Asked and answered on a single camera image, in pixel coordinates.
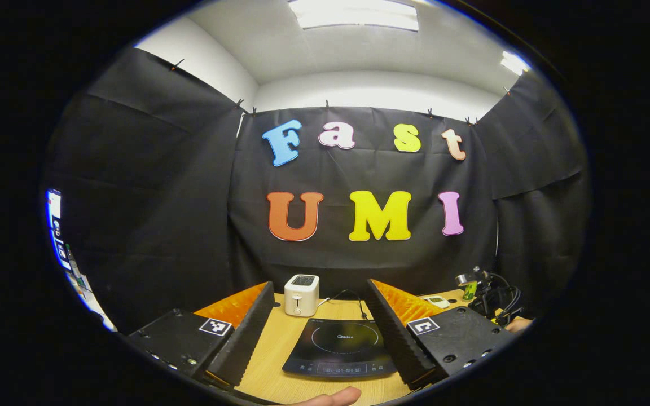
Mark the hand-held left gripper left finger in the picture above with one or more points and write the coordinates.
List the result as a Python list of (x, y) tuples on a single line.
[(246, 338)]

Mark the black induction cooktop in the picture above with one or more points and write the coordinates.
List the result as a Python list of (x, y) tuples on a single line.
[(336, 349)]

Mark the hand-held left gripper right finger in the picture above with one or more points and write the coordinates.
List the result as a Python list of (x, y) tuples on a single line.
[(395, 338)]

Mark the large ceiling light panel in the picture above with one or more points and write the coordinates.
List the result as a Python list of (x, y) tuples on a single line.
[(353, 14)]

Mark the small ceiling light panel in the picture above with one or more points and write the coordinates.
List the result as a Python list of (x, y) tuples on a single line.
[(515, 62)]

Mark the computer monitor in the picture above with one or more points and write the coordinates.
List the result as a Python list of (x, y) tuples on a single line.
[(57, 225)]

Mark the white toaster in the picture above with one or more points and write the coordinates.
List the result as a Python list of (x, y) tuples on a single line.
[(301, 296)]

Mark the white divided dish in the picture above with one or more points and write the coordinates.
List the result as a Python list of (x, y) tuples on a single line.
[(435, 301)]

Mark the black backdrop cloth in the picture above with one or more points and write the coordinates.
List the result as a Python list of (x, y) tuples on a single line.
[(161, 225)]

